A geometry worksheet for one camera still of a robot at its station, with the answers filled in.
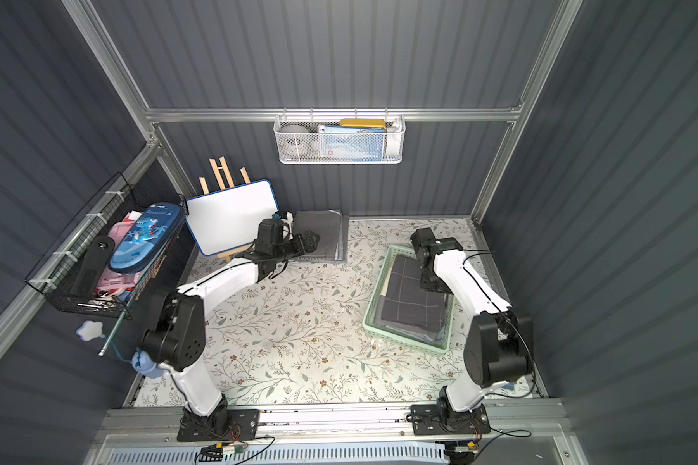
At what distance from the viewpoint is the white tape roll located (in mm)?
842

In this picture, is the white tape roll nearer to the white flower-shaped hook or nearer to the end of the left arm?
the end of the left arm

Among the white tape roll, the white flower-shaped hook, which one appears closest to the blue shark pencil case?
the white flower-shaped hook

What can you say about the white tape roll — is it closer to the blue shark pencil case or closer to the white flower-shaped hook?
the blue shark pencil case

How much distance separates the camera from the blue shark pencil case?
645 millimetres

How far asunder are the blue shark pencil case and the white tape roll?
36 centimetres
